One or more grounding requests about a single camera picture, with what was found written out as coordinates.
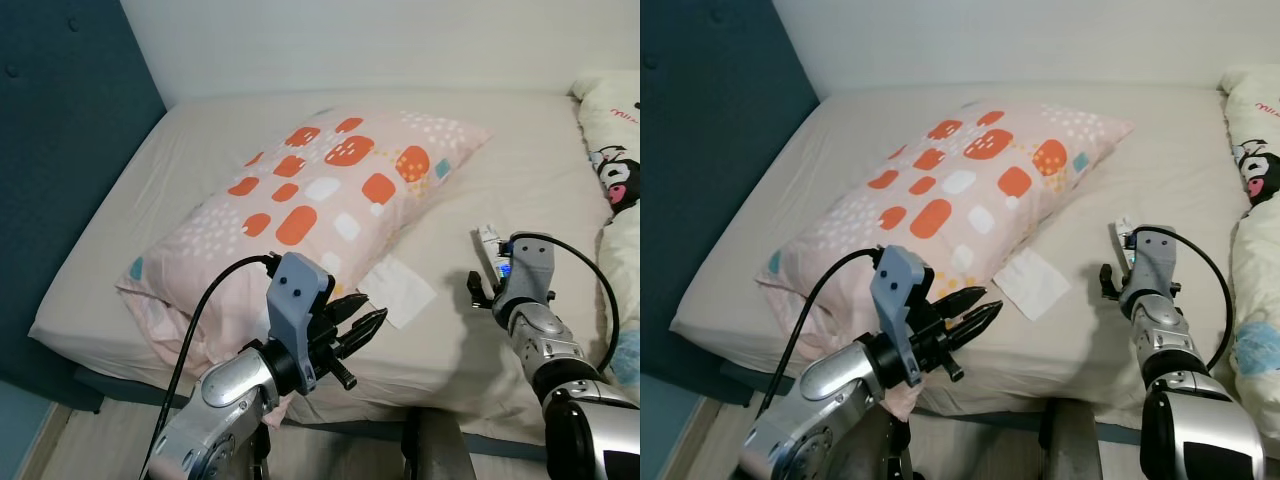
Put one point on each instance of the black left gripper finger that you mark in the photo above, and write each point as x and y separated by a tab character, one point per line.
350	305
962	298
362	332
975	325

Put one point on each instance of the cream cartoon print blanket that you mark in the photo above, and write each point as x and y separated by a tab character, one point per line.
1260	280
615	120

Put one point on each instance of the blue upholstered headboard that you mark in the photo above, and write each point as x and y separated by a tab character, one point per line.
60	150
710	150

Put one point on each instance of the dark grey robot leg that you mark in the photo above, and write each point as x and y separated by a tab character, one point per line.
260	455
1070	445
440	450
890	450

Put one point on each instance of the dark grey right robot leg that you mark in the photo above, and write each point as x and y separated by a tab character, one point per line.
440	450
1070	445

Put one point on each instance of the dark grey left robot leg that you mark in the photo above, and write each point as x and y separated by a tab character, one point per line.
890	450
260	455

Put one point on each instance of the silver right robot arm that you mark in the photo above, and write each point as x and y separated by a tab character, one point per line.
545	345
1165	340

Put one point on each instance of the pink patterned pillow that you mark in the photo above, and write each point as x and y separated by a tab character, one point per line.
330	190
980	180

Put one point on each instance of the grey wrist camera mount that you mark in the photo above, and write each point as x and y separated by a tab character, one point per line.
1152	265
525	275
900	290
295	300

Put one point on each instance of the beige sheeted mattress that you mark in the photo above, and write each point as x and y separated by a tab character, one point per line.
1150	160
500	170

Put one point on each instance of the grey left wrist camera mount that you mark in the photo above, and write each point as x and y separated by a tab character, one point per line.
900	290
295	300

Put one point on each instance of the small white blue box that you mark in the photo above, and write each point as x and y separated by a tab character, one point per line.
1124	235
490	240

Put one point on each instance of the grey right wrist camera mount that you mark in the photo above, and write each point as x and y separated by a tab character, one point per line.
525	275
1152	265

